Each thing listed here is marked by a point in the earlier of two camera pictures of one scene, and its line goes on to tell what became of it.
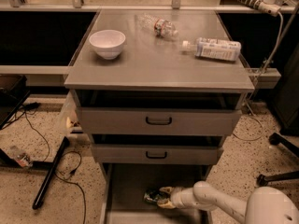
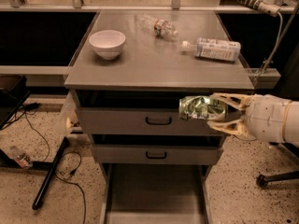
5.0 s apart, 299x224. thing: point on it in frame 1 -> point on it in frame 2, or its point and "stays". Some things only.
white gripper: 176,197 -> 266,117
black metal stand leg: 50,168 stays
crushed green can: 154,195 -> 202,106
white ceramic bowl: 107,43 stays
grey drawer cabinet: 158,92 stays
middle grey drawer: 121,154 stays
